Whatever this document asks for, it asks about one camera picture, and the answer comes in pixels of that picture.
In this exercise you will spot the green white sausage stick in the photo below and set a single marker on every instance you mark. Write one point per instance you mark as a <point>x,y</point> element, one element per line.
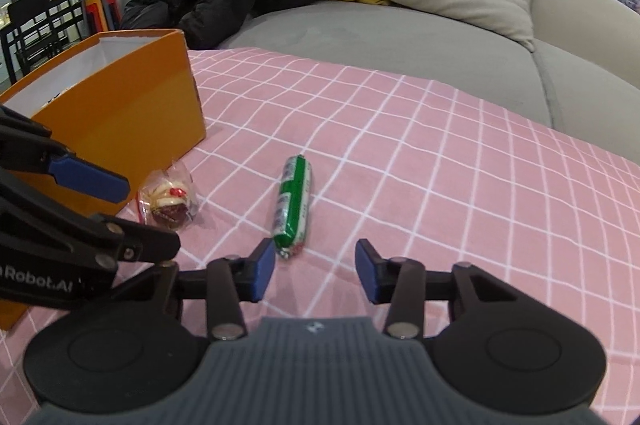
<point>291,215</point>

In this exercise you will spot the stacked coloured stools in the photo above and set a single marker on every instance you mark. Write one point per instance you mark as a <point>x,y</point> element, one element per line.
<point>100,15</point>

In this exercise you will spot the orange cardboard box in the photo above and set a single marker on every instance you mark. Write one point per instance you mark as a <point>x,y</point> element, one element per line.
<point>125,101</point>

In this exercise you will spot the small red clear candy packet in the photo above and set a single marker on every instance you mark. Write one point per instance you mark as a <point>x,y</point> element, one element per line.
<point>167,198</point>

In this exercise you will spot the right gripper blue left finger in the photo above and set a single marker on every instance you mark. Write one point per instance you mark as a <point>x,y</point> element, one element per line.
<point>231,282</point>

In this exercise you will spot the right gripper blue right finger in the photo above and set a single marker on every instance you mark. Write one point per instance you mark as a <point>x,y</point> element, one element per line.
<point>396,282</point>

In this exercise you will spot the pink checkered tablecloth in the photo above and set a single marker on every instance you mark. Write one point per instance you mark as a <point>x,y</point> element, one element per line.
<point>424,171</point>

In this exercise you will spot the beige sofa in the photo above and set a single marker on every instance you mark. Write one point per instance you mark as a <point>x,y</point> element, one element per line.
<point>581,79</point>

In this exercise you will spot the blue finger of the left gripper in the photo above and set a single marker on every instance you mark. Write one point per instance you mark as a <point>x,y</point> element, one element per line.
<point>78,175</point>

